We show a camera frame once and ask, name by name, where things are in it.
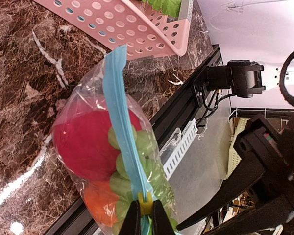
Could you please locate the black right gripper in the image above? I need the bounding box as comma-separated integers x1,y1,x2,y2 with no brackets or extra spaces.
177,115,294,235

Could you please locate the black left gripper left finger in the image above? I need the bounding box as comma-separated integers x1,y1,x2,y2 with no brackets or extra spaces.
119,201,141,235

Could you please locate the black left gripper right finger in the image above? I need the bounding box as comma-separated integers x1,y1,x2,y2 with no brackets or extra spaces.
151,200,175,235

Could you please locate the green grape bunch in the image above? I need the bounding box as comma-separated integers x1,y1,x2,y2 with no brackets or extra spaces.
110,126,178,235

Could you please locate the orange persimmon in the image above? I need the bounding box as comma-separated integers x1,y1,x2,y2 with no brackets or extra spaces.
83,182,119,227

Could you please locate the clear zip bag blue zipper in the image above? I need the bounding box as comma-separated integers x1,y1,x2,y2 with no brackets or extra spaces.
51,45,178,235

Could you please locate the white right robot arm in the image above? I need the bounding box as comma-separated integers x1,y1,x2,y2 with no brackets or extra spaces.
177,51,294,235

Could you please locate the grey perforated crate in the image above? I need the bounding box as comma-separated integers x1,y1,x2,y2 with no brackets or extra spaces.
226,116,252,181

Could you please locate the pink perforated plastic basket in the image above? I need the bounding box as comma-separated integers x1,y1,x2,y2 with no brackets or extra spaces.
37,0,193,60

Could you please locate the green lettuce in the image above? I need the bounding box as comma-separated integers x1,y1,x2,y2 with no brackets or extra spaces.
142,0,182,18

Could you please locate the white slotted cable duct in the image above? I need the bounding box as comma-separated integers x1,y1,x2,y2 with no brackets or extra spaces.
160,118,198,180

